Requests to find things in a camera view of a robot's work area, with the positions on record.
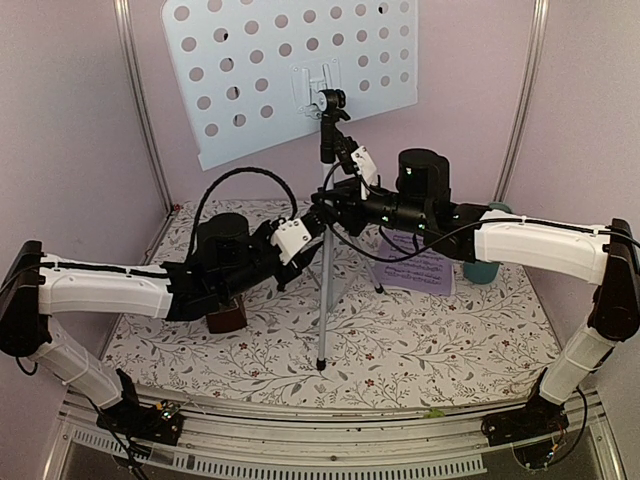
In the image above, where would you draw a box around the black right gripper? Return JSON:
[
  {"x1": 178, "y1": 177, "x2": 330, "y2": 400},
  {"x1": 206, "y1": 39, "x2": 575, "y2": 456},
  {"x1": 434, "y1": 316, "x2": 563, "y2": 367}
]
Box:
[{"x1": 310, "y1": 181, "x2": 428, "y2": 242}]

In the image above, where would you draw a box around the purple sheet music page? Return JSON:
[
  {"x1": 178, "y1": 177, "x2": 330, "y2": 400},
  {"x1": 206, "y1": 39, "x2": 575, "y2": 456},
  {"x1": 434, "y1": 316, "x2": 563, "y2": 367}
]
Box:
[{"x1": 374, "y1": 232, "x2": 455, "y2": 296}]

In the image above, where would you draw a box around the light blue music stand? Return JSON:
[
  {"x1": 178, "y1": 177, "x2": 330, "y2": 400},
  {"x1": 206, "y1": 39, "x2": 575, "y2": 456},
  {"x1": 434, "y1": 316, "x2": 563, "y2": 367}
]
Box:
[{"x1": 159, "y1": 0, "x2": 420, "y2": 371}]

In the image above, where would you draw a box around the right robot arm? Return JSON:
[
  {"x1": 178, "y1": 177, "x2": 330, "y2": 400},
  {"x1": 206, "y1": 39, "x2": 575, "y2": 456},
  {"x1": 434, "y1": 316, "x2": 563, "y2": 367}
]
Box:
[{"x1": 312, "y1": 147, "x2": 639, "y2": 436}]

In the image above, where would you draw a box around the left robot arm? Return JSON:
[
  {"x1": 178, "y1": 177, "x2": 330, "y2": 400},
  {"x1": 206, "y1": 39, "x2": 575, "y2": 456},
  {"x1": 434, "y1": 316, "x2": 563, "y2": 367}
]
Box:
[{"x1": 1, "y1": 213, "x2": 325, "y2": 434}]

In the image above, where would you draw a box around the brown wooden metronome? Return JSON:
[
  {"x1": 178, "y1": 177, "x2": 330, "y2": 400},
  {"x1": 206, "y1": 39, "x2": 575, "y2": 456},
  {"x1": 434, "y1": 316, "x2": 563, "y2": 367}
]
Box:
[{"x1": 206, "y1": 296, "x2": 248, "y2": 334}]

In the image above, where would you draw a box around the floral patterned table mat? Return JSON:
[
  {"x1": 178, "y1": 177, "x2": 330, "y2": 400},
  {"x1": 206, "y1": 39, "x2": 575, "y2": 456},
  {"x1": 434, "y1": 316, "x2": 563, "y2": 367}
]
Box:
[{"x1": 97, "y1": 199, "x2": 564, "y2": 409}]

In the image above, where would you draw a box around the teal cup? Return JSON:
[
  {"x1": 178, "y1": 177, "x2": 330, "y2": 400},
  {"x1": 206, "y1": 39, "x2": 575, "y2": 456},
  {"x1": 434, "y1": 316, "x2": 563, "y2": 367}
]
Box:
[{"x1": 462, "y1": 201, "x2": 512, "y2": 285}]

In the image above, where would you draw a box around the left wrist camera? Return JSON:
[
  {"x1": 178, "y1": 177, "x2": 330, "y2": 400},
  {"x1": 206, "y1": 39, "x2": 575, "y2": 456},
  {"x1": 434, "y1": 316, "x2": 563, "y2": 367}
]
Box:
[{"x1": 270, "y1": 211, "x2": 324, "y2": 265}]

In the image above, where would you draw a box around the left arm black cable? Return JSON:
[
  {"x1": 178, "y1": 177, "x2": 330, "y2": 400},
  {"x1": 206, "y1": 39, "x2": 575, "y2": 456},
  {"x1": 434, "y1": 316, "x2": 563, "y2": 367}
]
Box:
[{"x1": 192, "y1": 166, "x2": 299, "y2": 251}]

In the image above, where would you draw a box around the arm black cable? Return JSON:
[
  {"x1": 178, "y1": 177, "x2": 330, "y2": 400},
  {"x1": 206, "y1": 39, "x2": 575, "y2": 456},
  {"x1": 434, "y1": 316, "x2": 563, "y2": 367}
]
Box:
[
  {"x1": 192, "y1": 166, "x2": 299, "y2": 251},
  {"x1": 319, "y1": 162, "x2": 484, "y2": 261}
]

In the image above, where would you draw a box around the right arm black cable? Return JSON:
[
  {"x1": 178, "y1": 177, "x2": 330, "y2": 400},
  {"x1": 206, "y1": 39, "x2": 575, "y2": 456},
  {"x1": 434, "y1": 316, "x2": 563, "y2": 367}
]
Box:
[{"x1": 319, "y1": 162, "x2": 484, "y2": 261}]

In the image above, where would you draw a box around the aluminium base frame rail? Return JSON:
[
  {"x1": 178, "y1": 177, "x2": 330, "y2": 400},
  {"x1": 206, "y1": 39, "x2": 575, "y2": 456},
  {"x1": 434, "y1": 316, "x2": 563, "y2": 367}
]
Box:
[{"x1": 42, "y1": 384, "x2": 629, "y2": 480}]

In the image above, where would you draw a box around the right aluminium frame post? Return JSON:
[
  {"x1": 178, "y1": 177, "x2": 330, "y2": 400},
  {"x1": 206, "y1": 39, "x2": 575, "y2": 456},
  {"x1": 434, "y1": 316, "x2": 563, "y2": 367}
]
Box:
[{"x1": 493, "y1": 0, "x2": 550, "y2": 202}]

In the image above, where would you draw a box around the aluminium frame post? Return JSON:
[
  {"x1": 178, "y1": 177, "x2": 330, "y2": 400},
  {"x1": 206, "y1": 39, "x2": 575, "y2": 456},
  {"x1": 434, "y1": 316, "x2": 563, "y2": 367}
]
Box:
[
  {"x1": 493, "y1": 0, "x2": 550, "y2": 202},
  {"x1": 113, "y1": 0, "x2": 174, "y2": 213}
]

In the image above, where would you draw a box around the left aluminium frame post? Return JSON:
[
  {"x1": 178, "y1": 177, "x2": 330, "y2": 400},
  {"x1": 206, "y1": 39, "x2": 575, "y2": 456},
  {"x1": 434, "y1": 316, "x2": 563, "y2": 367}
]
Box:
[{"x1": 113, "y1": 0, "x2": 174, "y2": 213}]

